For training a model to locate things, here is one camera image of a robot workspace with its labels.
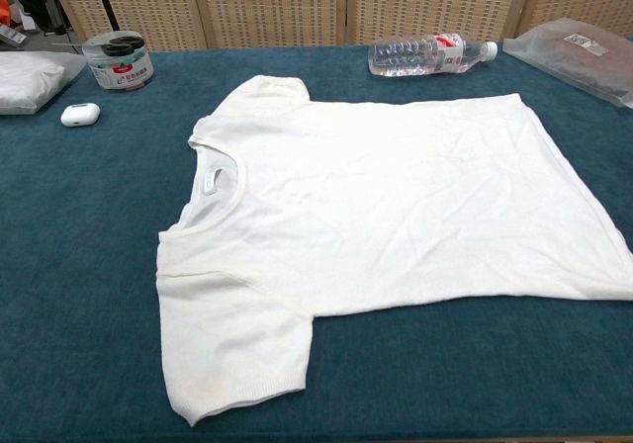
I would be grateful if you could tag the black tripod stand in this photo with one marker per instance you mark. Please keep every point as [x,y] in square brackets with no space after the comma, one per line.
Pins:
[105,3]

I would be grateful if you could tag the white short-sleeve T-shirt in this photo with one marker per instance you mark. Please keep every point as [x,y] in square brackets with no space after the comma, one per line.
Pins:
[371,191]

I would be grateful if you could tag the blue carpet table cover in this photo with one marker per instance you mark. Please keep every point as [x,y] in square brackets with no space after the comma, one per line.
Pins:
[99,265]

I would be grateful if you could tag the woven wooden folding screen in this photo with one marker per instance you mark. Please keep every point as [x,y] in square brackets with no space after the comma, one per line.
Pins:
[272,8]

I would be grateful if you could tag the clear plastic water bottle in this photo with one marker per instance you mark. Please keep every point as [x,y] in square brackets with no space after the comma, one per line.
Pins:
[420,55]

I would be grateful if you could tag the white earbuds case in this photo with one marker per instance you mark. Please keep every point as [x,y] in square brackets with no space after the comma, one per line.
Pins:
[79,115]

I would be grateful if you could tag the white garment in plastic bag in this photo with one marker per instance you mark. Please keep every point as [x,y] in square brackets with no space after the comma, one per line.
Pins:
[25,82]

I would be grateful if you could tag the clear round plastic jar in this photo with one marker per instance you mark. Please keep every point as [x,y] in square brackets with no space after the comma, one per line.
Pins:
[123,74]

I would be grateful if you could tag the orange object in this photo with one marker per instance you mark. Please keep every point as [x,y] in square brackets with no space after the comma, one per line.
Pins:
[4,10]

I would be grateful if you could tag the dark red garment frosted bag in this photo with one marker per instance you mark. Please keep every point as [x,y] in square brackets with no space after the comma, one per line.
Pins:
[583,62]

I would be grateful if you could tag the grey printed box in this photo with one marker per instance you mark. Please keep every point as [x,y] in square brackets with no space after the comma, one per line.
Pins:
[10,35]

